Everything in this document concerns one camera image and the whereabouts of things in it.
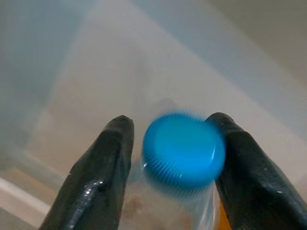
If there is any blue capped clear plastic bottle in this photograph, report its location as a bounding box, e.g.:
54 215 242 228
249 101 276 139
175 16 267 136
136 108 232 230

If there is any translucent plastic fridge drawer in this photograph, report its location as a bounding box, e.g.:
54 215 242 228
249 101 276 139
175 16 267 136
0 0 307 230

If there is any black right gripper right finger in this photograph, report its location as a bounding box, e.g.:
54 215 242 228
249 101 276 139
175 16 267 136
205 112 307 230

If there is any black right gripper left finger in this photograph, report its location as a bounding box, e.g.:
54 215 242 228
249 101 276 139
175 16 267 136
39 115 135 230

